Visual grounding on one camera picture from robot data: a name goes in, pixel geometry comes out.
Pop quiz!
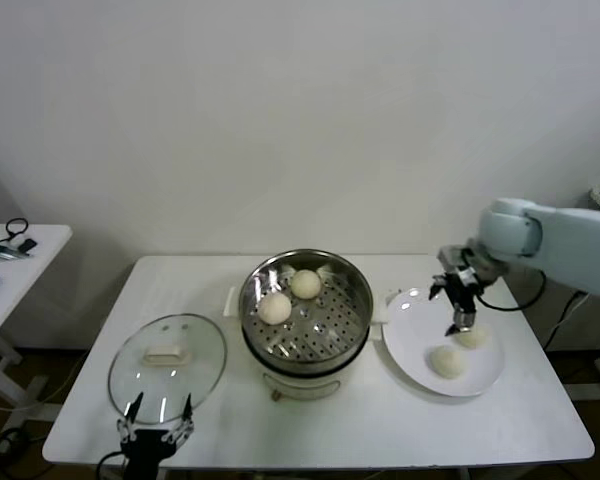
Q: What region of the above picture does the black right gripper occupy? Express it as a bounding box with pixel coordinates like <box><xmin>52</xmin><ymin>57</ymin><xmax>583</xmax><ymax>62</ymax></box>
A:
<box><xmin>428</xmin><ymin>269</ymin><xmax>484</xmax><ymax>337</ymax></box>

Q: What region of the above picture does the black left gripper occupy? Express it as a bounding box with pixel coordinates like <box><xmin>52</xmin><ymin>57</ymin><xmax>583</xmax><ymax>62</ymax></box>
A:
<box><xmin>117</xmin><ymin>391</ymin><xmax>195</xmax><ymax>480</ymax></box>

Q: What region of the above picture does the white steamed baozi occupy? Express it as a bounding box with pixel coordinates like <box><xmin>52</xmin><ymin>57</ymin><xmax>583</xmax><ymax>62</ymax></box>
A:
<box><xmin>426</xmin><ymin>345</ymin><xmax>469</xmax><ymax>380</ymax></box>
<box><xmin>257</xmin><ymin>292</ymin><xmax>294</xmax><ymax>325</ymax></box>
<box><xmin>453</xmin><ymin>323</ymin><xmax>492</xmax><ymax>350</ymax></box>
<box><xmin>290</xmin><ymin>268</ymin><xmax>324</xmax><ymax>300</ymax></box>

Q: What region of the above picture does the glass lid with cream handle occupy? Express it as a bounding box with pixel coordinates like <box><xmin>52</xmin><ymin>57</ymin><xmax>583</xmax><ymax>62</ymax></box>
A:
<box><xmin>108</xmin><ymin>313</ymin><xmax>229</xmax><ymax>426</ymax></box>

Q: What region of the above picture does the stainless steel steamer basket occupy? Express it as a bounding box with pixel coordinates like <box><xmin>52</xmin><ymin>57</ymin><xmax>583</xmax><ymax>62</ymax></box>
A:
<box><xmin>223</xmin><ymin>248</ymin><xmax>389</xmax><ymax>363</ymax></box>

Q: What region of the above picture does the white round plate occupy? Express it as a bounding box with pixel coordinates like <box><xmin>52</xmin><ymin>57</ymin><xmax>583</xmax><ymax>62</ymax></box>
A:
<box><xmin>381</xmin><ymin>286</ymin><xmax>507</xmax><ymax>399</ymax></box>

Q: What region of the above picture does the cream electric cooker base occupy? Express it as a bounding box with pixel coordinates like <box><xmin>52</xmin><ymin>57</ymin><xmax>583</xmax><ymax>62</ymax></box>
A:
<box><xmin>244</xmin><ymin>324</ymin><xmax>384</xmax><ymax>402</ymax></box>

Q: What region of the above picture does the white side table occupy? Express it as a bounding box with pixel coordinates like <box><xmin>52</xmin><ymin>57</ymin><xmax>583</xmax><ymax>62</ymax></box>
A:
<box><xmin>0</xmin><ymin>223</ymin><xmax>75</xmax><ymax>416</ymax></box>

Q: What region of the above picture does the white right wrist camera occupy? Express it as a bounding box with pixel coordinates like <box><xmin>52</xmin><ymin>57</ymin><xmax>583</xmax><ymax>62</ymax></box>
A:
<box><xmin>437</xmin><ymin>244</ymin><xmax>469</xmax><ymax>274</ymax></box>

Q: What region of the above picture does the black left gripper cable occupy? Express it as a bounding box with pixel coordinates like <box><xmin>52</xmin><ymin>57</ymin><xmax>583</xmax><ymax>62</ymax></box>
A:
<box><xmin>97</xmin><ymin>449</ymin><xmax>129</xmax><ymax>480</ymax></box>

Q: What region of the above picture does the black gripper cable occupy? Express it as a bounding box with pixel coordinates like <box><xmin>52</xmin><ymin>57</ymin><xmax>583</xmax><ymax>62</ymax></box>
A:
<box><xmin>97</xmin><ymin>449</ymin><xmax>129</xmax><ymax>480</ymax></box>
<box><xmin>474</xmin><ymin>269</ymin><xmax>549</xmax><ymax>311</ymax></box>

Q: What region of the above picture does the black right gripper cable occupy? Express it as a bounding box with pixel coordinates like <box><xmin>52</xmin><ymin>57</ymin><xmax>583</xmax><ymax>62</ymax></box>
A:
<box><xmin>474</xmin><ymin>269</ymin><xmax>549</xmax><ymax>311</ymax></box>

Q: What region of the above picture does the black floor cable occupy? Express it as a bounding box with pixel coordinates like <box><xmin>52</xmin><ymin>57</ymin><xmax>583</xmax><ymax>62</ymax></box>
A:
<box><xmin>0</xmin><ymin>424</ymin><xmax>31</xmax><ymax>459</ymax></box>

